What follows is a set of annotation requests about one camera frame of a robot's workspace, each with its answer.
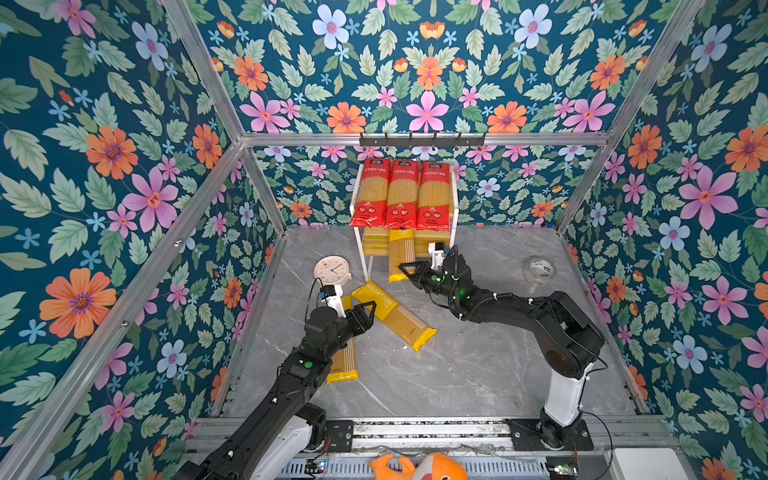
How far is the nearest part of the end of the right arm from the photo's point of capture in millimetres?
709

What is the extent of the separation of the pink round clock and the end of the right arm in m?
0.27

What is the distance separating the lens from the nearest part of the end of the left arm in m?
0.69
